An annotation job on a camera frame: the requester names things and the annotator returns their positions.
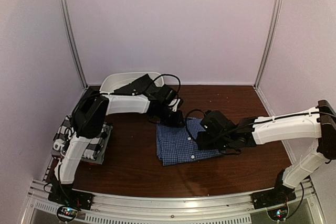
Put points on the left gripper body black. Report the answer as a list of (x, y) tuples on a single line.
[(168, 119)]

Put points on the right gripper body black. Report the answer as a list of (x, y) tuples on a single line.
[(218, 144)]

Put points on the blue checked long sleeve shirt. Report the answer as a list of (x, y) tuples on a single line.
[(176, 145)]

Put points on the black white plaid shirt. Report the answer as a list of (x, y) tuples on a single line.
[(92, 145)]

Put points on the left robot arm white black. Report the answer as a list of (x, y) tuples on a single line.
[(87, 120)]

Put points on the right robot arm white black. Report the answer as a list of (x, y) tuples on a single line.
[(318, 123)]

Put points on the black patterned shirt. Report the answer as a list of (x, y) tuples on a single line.
[(142, 85)]

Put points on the white plastic tub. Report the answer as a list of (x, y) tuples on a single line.
[(118, 80)]

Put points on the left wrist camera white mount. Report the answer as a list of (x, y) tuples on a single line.
[(175, 104)]

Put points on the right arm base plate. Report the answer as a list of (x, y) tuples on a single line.
[(272, 197)]

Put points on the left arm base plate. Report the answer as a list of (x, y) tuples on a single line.
[(76, 199)]

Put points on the left aluminium frame post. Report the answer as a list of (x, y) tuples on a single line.
[(72, 43)]

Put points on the aluminium frame post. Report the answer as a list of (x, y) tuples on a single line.
[(276, 10), (72, 43)]

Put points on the right aluminium frame post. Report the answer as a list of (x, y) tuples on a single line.
[(276, 10)]

